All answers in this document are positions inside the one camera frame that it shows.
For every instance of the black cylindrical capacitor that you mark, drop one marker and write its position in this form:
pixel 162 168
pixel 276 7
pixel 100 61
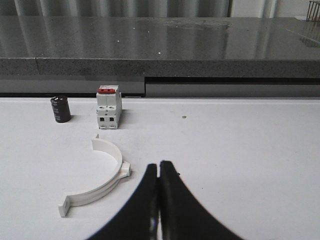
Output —
pixel 60 107

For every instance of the white circuit breaker red switch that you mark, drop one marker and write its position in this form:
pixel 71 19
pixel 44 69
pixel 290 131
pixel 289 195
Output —
pixel 109 107

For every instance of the grey stone counter ledge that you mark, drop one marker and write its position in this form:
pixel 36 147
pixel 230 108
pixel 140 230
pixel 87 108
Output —
pixel 160 57

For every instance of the white half pipe clamp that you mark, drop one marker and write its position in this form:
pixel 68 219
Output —
pixel 121 170

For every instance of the metal wire rack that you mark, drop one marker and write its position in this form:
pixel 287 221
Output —
pixel 313 11

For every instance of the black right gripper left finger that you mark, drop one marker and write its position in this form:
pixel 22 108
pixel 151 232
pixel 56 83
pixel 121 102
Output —
pixel 138 219

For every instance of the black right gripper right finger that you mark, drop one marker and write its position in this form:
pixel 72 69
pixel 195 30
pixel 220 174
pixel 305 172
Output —
pixel 182 215

